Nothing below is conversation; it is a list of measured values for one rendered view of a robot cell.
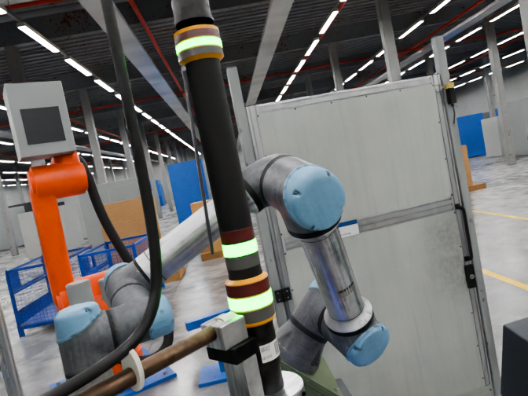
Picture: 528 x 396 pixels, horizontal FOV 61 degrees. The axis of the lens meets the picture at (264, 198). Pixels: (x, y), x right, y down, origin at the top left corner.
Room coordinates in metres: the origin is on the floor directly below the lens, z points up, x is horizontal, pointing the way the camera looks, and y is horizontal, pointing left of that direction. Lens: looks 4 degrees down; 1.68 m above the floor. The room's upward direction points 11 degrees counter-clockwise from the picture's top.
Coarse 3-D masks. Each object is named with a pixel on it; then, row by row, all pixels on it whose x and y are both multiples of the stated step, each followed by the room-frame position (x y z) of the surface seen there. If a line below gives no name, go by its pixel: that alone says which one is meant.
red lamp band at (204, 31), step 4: (196, 28) 0.42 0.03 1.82; (200, 28) 0.42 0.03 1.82; (204, 28) 0.42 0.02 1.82; (208, 28) 0.42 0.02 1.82; (212, 28) 0.42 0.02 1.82; (184, 32) 0.42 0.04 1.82; (188, 32) 0.42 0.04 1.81; (192, 32) 0.42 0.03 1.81; (196, 32) 0.42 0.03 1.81; (200, 32) 0.42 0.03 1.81; (204, 32) 0.42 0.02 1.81; (208, 32) 0.42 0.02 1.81; (212, 32) 0.42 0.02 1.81; (216, 32) 0.43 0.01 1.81; (176, 36) 0.43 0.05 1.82; (180, 36) 0.42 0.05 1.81; (184, 36) 0.42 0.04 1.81; (188, 36) 0.42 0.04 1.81; (192, 36) 0.42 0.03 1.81; (176, 40) 0.43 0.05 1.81; (180, 40) 0.42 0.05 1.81; (176, 44) 0.43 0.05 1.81
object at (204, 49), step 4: (192, 48) 0.42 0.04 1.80; (196, 48) 0.42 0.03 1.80; (200, 48) 0.42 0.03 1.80; (204, 48) 0.42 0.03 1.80; (208, 48) 0.42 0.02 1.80; (212, 48) 0.42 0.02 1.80; (216, 48) 0.42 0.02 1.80; (220, 48) 0.43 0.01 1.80; (184, 52) 0.42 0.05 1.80; (188, 52) 0.42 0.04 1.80; (192, 52) 0.42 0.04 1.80; (196, 52) 0.42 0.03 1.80; (200, 52) 0.42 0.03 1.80; (204, 52) 0.42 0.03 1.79; (208, 52) 0.42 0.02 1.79; (212, 52) 0.42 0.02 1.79; (216, 52) 0.42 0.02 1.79; (220, 52) 0.43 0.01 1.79; (180, 56) 0.43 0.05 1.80; (184, 56) 0.42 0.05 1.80; (188, 56) 0.42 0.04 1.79; (180, 60) 0.43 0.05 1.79
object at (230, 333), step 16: (240, 320) 0.41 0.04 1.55; (224, 336) 0.39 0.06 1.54; (240, 336) 0.40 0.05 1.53; (208, 352) 0.41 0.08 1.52; (224, 352) 0.40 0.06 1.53; (240, 352) 0.39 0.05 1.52; (256, 352) 0.41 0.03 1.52; (240, 368) 0.40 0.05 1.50; (256, 368) 0.41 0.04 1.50; (240, 384) 0.41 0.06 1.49; (256, 384) 0.41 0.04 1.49; (288, 384) 0.44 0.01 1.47
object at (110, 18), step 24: (120, 48) 0.37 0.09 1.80; (120, 72) 0.37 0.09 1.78; (120, 96) 0.37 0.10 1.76; (144, 168) 0.37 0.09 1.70; (144, 192) 0.37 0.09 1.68; (144, 216) 0.37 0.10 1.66; (144, 336) 0.35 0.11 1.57; (120, 360) 0.33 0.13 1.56; (72, 384) 0.30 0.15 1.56; (144, 384) 0.34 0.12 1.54
